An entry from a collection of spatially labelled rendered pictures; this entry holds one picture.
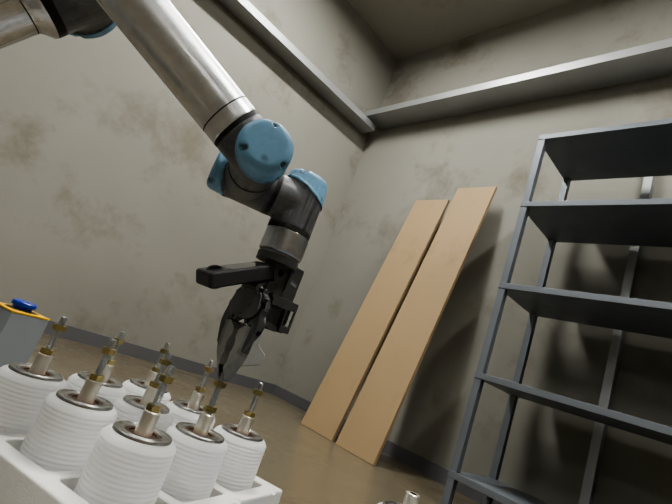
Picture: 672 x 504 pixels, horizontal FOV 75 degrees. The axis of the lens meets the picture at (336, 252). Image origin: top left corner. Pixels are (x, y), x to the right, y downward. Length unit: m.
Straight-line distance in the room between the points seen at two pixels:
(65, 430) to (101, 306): 2.54
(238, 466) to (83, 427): 0.25
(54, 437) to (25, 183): 2.49
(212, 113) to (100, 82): 2.68
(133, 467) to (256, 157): 0.40
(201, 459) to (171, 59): 0.54
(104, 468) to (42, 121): 2.69
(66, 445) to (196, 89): 0.48
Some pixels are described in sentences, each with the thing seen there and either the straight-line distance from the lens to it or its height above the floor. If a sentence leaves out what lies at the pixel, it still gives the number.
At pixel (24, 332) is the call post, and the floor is 0.28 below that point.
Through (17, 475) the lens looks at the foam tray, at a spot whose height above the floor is 0.17.
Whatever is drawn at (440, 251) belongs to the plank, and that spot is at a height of 1.32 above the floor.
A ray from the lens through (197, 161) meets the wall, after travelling 3.41.
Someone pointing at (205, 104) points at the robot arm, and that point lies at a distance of 0.63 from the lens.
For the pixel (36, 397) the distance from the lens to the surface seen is 0.79.
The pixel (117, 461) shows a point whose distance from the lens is 0.62.
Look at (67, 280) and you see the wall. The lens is 3.15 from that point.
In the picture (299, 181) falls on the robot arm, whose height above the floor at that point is 0.67.
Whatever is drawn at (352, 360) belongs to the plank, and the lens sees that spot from 2.90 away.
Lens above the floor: 0.42
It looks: 13 degrees up
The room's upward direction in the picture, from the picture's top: 20 degrees clockwise
